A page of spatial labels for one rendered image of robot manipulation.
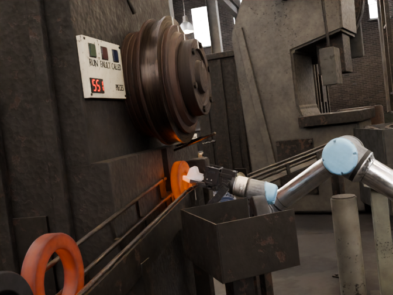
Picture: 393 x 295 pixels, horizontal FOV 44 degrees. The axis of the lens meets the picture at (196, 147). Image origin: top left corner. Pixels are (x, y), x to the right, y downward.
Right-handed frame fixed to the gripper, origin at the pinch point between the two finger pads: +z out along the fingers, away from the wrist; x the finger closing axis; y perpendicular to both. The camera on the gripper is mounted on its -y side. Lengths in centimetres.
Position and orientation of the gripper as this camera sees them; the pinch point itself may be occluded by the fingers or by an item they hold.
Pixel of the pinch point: (182, 178)
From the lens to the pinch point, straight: 184.0
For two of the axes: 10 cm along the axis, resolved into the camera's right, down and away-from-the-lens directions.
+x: -2.6, 0.8, -9.6
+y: 1.8, -9.7, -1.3
